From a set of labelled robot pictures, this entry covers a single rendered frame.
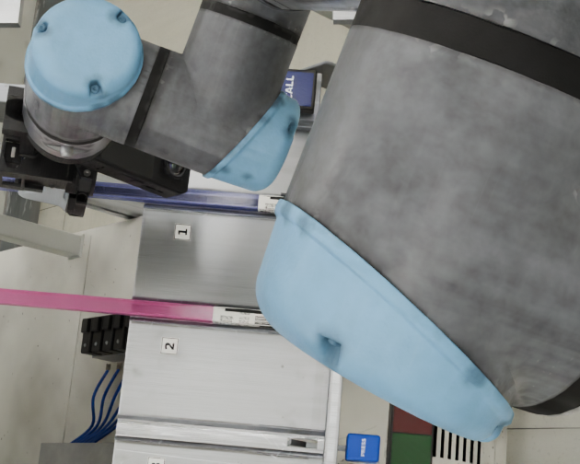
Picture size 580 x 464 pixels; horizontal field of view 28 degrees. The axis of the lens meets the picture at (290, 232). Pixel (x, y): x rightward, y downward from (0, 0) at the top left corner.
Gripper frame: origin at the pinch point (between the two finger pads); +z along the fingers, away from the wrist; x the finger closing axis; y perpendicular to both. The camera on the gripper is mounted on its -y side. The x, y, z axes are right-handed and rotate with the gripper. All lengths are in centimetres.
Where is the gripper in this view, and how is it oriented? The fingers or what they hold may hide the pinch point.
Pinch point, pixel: (78, 187)
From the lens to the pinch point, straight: 112.3
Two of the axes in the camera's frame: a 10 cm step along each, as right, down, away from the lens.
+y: -9.6, -1.5, -2.2
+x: -0.9, 9.6, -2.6
